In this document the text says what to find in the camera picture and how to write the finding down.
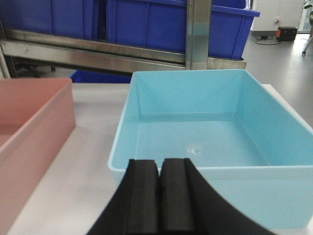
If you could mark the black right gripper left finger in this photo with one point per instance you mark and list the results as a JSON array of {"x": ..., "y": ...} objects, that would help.
[{"x": 133, "y": 209}]

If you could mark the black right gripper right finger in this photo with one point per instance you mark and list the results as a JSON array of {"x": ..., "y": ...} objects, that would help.
[{"x": 190, "y": 205}]

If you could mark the light blue plastic box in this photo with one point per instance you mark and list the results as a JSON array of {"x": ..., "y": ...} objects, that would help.
[{"x": 247, "y": 144}]

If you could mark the pink plastic box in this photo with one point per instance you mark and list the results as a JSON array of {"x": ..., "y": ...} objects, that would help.
[{"x": 36, "y": 119}]

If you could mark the stainless steel shelf rack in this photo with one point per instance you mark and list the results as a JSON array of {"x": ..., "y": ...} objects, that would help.
[{"x": 78, "y": 54}]

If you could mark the blue bin under rack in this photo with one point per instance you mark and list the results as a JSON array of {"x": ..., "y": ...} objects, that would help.
[{"x": 97, "y": 77}]

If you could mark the blue bin right on rack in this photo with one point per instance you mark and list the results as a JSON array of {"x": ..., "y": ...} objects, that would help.
[{"x": 161, "y": 24}]

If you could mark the blue bin on rack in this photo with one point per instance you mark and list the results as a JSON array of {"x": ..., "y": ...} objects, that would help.
[
  {"x": 161, "y": 24},
  {"x": 83, "y": 19}
]

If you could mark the black orange box on floor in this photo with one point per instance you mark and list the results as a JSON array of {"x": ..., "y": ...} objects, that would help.
[{"x": 286, "y": 33}]

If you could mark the blue bin middle on rack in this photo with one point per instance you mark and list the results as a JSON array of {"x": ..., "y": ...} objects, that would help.
[{"x": 83, "y": 19}]

